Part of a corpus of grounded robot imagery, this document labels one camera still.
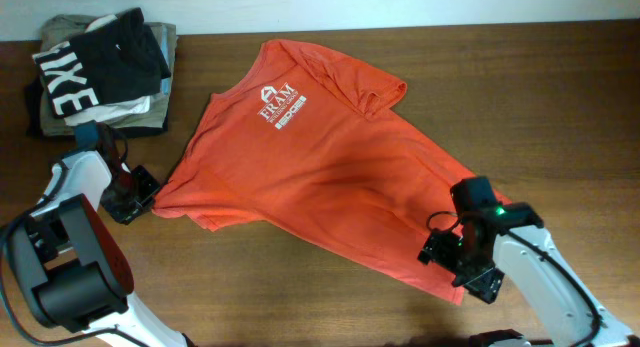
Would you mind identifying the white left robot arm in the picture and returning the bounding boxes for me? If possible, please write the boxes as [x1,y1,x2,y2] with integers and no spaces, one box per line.
[1,120,193,346]

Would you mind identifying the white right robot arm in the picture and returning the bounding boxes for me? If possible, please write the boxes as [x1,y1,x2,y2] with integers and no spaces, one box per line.
[418,177,639,346]

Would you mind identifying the orange FRAM t-shirt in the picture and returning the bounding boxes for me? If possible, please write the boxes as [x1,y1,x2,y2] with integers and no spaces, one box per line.
[153,39,470,304]

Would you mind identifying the black shirt white lettering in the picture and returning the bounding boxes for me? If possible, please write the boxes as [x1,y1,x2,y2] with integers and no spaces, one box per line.
[33,8,171,119]

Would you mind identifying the light blue folded garment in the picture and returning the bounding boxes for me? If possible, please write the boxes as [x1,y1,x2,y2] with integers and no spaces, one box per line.
[160,27,170,96]

